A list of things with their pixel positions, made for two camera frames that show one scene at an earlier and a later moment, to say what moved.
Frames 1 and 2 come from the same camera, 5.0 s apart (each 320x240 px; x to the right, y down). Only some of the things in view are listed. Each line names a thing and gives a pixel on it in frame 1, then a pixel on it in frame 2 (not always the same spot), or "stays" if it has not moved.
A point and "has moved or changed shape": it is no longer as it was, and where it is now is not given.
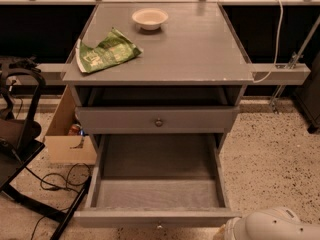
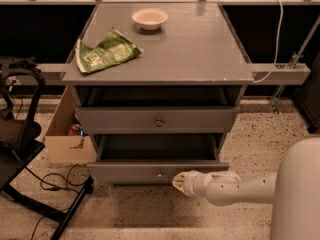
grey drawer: x=157 y=180 has moved or changed shape
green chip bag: x=115 y=48 stays
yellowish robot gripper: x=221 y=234 to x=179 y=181
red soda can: x=74 y=130 stays
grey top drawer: x=157 y=120 stays
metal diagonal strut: x=295 y=57 stays
